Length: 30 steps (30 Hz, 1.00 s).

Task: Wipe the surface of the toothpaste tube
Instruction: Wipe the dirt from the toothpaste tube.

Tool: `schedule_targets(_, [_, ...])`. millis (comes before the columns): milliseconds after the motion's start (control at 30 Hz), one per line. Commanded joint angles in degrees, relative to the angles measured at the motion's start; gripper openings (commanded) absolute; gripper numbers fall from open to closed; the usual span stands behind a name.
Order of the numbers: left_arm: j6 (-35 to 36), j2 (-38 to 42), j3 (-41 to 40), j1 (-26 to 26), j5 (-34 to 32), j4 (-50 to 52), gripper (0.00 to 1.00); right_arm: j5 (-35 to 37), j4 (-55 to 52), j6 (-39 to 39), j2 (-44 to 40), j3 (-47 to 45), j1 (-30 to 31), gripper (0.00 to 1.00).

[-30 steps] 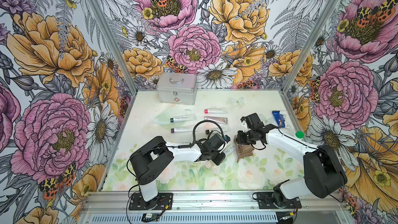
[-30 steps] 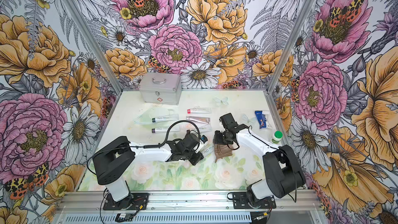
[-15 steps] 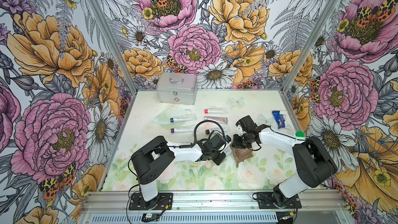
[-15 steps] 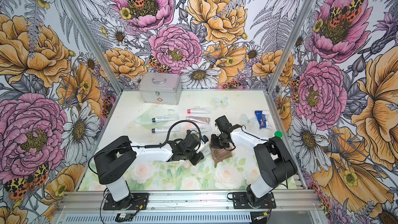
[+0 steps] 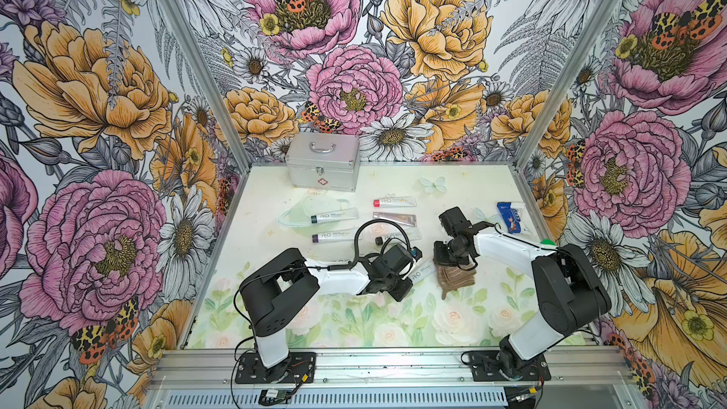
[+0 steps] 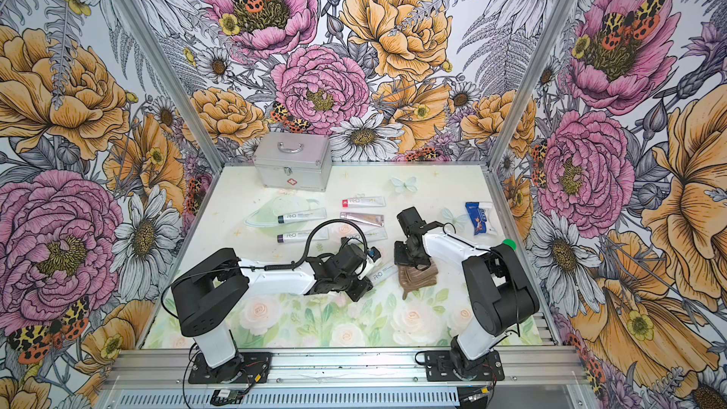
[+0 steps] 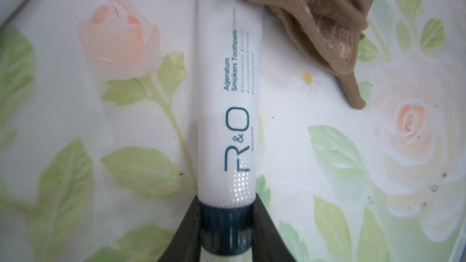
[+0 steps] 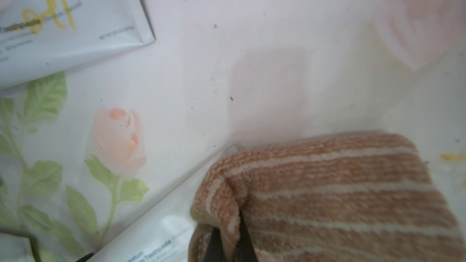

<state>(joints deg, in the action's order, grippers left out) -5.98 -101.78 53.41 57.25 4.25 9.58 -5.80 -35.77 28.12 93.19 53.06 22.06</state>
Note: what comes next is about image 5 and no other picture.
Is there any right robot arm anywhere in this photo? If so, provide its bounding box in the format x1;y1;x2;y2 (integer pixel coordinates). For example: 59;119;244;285
434;208;612;381

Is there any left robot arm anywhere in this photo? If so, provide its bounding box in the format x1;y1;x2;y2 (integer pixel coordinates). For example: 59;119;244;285
239;242;422;369

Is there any black cap toothpaste tube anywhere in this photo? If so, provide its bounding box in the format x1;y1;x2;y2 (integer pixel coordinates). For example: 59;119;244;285
375;227;422;245

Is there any metallic pink toothpaste tube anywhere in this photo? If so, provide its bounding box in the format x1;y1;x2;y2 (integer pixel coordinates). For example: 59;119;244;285
372;211;418;227

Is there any purple cap toothpaste tube upper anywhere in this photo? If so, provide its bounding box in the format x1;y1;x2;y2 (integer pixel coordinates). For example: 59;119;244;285
312;228;357;244

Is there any dark green cap toothpaste tube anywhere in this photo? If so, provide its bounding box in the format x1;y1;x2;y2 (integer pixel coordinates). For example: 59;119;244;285
310;208;359;225

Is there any pink cap toothpaste tube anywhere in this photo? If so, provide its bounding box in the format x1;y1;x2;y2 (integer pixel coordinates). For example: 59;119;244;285
373;196;418;208

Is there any blue bandage packet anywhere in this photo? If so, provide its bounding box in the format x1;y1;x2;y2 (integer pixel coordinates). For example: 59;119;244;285
497;202;524;234

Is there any silver metal first-aid case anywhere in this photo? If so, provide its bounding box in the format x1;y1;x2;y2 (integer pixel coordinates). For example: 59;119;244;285
285;132;360;192

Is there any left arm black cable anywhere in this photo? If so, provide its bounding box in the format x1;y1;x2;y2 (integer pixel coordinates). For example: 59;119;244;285
229;218;416;365

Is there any aluminium front rail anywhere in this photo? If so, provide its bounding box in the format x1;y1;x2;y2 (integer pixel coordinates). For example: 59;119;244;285
144;346;647;408

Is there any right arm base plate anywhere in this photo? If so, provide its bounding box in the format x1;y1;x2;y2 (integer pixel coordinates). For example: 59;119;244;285
460;350;551;382

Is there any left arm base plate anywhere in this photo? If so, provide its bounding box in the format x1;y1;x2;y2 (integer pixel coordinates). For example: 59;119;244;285
233;352;317;384

